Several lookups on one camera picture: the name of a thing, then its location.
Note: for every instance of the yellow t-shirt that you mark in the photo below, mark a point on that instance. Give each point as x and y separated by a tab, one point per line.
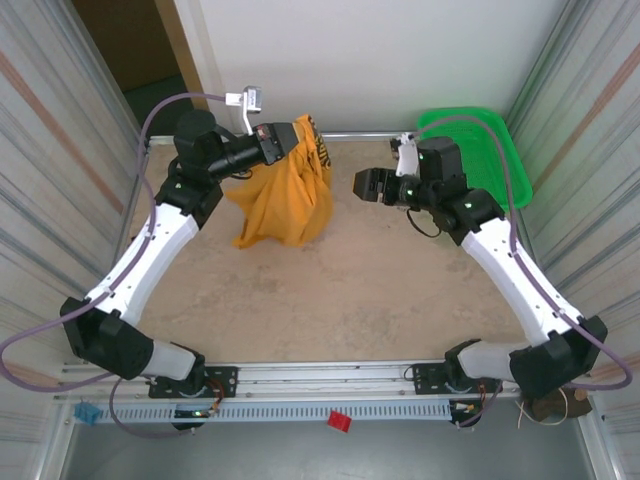
285	200

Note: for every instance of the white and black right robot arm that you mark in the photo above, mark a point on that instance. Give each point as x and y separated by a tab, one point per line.
495	255

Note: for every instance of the green plastic basket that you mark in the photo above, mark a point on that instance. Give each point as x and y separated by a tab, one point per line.
490	160

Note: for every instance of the brown wooden door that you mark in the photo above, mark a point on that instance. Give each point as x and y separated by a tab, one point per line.
125	40

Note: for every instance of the brown cloth pouch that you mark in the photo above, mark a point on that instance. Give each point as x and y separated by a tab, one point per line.
550	407

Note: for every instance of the red plastic block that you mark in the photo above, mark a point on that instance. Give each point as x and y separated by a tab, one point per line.
339	421

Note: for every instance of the blue plastic clip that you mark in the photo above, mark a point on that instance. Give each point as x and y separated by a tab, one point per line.
87	414

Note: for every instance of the aluminium table edge rail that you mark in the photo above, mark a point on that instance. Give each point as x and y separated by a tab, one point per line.
360	135

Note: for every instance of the white door frame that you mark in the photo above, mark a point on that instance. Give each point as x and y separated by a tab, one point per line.
200	50

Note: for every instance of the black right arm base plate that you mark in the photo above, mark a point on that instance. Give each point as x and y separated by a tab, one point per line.
427	380

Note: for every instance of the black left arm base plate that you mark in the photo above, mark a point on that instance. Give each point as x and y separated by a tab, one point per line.
225	382

